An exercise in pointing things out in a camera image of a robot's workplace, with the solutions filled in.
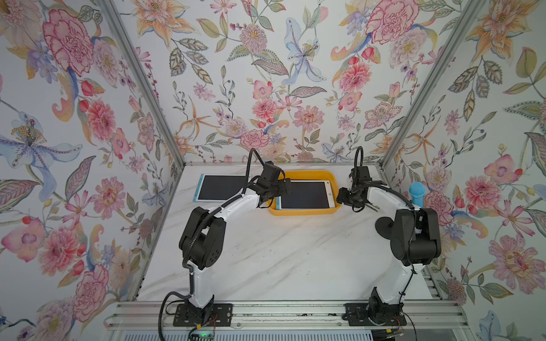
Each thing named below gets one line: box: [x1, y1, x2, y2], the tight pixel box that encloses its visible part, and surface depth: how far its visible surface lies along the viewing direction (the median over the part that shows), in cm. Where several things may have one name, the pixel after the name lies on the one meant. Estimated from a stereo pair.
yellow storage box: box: [267, 169, 342, 216], surface depth 103 cm
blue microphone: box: [409, 181, 426, 209], surface depth 75 cm
